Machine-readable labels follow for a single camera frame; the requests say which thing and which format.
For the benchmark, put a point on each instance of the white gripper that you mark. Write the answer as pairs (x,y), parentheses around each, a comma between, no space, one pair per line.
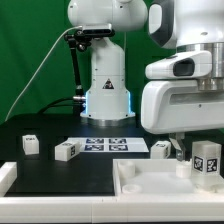
(178,106)

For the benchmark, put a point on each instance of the white square tabletop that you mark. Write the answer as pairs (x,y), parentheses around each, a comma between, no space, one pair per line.
(162,177)

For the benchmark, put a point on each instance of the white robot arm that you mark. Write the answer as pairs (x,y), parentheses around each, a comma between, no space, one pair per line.
(180,25)

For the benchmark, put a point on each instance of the white front fence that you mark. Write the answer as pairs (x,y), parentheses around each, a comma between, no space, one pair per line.
(110,210)

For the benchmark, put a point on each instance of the white marker sheet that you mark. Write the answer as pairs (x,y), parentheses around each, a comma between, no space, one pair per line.
(111,145)

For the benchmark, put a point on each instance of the white left fence block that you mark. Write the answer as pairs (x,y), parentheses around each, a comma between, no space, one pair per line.
(8,174)

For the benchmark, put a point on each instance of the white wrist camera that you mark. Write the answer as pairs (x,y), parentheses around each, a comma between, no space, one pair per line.
(182,65)

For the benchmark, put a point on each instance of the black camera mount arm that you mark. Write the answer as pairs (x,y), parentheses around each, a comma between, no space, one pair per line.
(76,56)

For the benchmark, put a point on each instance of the grey mounted camera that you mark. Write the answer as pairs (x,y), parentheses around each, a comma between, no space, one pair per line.
(97,29)

